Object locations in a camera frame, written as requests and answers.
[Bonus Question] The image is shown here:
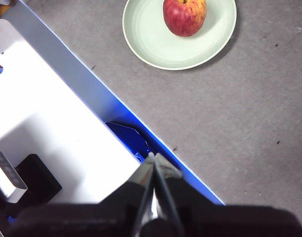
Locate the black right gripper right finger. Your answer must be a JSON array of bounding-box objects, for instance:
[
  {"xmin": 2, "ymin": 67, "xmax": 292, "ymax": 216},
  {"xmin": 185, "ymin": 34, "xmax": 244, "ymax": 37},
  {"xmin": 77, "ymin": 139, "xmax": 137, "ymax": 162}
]
[{"xmin": 154, "ymin": 153, "xmax": 302, "ymax": 237}]

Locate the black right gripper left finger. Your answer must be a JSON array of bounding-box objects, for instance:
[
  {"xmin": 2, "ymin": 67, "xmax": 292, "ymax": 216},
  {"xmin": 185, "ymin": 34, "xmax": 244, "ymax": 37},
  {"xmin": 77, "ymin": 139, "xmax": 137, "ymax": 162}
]
[{"xmin": 5, "ymin": 152, "xmax": 156, "ymax": 237}]

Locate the pale green plate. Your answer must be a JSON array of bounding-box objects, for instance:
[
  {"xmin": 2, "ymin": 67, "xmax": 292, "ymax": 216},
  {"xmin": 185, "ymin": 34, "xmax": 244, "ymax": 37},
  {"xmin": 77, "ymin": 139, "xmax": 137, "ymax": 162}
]
[{"xmin": 122, "ymin": 0, "xmax": 237, "ymax": 71}]

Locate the red yellow apple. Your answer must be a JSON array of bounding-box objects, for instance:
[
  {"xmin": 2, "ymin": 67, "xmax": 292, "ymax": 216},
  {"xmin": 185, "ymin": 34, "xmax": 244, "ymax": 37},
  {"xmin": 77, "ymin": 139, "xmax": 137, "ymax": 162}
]
[{"xmin": 162, "ymin": 0, "xmax": 207, "ymax": 38}]

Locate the black camera stand block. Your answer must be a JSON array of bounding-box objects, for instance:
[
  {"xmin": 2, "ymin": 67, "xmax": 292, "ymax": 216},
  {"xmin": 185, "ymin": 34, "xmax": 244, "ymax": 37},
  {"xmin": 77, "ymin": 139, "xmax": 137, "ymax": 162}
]
[{"xmin": 15, "ymin": 154, "xmax": 62, "ymax": 205}]

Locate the silver camera box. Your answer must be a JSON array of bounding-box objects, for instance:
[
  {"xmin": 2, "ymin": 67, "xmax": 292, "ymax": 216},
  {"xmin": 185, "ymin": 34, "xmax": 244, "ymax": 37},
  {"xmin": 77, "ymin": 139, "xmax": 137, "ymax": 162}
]
[{"xmin": 0, "ymin": 150, "xmax": 28, "ymax": 203}]

